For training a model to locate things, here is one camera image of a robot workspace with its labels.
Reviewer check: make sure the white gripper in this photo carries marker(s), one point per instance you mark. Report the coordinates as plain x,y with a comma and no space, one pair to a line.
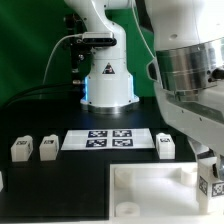
203,120

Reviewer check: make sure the white square table top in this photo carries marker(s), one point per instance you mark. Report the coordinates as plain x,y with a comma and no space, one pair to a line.
156,193

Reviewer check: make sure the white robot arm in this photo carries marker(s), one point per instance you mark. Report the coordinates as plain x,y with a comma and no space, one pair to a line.
187,66

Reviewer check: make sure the white sheet with tags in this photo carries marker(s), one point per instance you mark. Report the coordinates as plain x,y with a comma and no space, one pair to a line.
104,139

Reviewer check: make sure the white block left edge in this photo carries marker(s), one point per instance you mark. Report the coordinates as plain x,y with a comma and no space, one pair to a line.
1,182

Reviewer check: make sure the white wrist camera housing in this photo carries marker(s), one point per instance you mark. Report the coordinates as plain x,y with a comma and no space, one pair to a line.
153,71

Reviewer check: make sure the black camera on stand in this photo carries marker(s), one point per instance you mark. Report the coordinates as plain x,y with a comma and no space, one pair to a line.
78,40

